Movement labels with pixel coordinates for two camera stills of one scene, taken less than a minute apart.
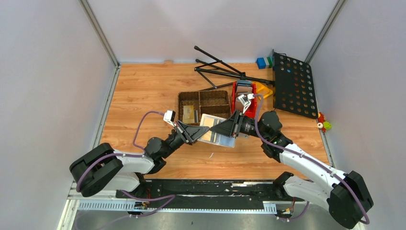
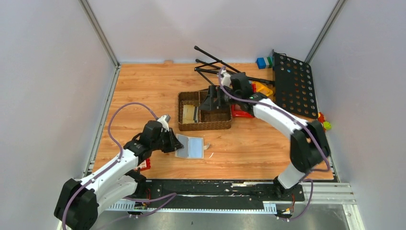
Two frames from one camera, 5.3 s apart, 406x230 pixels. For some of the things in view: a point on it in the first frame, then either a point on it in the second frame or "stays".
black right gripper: x=228 y=126 -> x=214 y=91
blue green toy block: x=265 y=62 stays
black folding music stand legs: x=234 y=73 stays
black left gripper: x=190 y=133 -> x=174 y=143
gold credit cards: x=188 y=114 stays
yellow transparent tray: x=261 y=90 stays
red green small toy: x=322 y=124 stays
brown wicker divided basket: x=192 y=104 stays
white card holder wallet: x=213 y=137 -> x=193 y=147
